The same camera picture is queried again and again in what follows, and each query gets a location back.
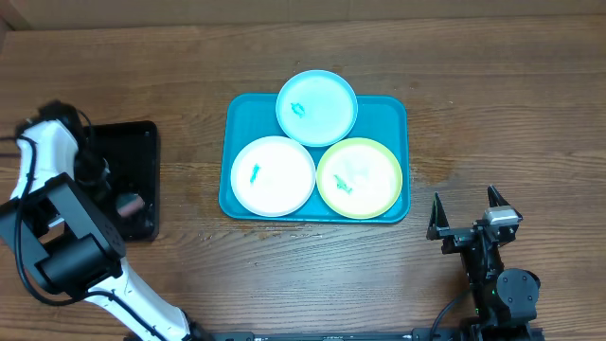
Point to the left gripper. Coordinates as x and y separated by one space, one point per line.
95 190

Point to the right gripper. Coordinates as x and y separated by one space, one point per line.
456 238

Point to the pink plate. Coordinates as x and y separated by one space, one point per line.
273 176

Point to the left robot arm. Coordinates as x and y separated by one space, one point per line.
83 192

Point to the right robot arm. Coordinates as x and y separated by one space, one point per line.
504 299

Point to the black plastic tray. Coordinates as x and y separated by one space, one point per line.
132 150

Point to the teal plastic tray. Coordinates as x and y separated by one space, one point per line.
253 115

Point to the yellow plate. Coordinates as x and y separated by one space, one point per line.
359 178

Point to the light blue plate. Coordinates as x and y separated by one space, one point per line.
317 108

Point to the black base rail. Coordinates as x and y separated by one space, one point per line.
417 334

